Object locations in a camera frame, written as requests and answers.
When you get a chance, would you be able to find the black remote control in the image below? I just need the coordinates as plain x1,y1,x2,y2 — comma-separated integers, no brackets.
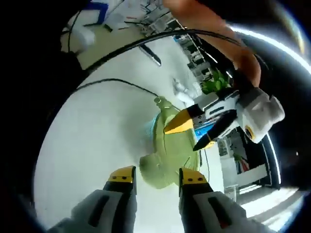
139,43,162,67

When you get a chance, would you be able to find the green leafy plant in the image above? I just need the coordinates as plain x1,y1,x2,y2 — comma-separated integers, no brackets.
201,69,234,96

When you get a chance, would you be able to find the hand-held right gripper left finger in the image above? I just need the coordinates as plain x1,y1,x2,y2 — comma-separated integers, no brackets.
47,166,137,233

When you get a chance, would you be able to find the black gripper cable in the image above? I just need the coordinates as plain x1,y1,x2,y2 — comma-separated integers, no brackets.
79,28,254,74

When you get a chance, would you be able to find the blue printed box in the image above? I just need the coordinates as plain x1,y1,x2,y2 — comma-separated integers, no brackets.
194,118,217,139

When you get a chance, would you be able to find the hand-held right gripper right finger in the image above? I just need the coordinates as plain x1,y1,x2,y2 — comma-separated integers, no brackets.
178,167,268,233

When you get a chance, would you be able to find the green container lid with latches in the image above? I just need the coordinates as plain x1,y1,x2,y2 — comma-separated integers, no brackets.
138,96,203,190

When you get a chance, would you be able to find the white plant pot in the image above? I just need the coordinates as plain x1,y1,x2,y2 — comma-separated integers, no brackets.
192,93,220,108

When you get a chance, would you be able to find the white fabric roll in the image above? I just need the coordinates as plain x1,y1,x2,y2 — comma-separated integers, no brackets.
172,77,186,95
177,88,195,103

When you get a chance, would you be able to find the white tabletop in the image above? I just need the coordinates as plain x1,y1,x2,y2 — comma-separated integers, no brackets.
34,36,227,233

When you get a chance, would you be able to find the long curved ceiling light strip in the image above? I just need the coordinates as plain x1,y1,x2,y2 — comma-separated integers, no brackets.
228,23,305,81

